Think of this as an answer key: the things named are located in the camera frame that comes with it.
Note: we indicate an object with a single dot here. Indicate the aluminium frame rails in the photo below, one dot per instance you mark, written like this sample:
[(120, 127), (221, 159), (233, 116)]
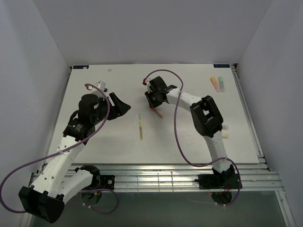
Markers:
[(182, 178)]

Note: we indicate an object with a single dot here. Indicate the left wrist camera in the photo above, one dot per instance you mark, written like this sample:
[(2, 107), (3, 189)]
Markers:
[(101, 85)]

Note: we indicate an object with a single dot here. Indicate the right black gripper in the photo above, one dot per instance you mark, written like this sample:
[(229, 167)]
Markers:
[(154, 95)]

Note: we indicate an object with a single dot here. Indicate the left blue corner label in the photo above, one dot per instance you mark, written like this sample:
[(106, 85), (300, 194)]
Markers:
[(80, 67)]

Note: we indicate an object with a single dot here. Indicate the pastel orange highlighter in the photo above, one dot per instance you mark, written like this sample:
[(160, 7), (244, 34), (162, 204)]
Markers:
[(215, 84)]

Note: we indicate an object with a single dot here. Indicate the thin orange highlighter pen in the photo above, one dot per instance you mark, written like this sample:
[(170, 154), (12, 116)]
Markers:
[(157, 113)]

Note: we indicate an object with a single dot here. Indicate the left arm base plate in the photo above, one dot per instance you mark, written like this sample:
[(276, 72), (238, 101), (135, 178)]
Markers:
[(106, 182)]

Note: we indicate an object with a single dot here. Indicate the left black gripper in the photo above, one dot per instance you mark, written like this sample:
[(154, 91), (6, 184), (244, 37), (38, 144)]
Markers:
[(112, 104)]

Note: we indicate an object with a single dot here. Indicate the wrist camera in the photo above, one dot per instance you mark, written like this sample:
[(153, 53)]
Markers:
[(148, 84), (101, 85)]

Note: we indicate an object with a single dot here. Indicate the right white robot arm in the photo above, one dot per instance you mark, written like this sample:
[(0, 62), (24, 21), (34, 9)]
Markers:
[(206, 118)]

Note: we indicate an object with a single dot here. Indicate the pastel green highlighter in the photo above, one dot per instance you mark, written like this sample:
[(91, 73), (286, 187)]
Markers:
[(221, 84)]

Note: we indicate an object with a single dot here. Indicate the thin yellow highlighter pen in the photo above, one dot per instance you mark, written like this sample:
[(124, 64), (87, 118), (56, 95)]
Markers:
[(140, 131)]

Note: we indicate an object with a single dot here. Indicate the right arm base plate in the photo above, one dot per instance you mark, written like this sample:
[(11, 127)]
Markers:
[(210, 181)]

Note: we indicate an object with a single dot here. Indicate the pastel yellow highlighter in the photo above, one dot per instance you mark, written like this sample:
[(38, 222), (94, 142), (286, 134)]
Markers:
[(225, 136)]

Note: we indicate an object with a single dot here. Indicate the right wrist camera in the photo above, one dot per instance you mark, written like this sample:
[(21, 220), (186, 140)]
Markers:
[(148, 84)]

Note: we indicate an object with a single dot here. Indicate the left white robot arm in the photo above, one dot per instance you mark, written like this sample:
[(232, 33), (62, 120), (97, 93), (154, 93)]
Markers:
[(48, 193)]

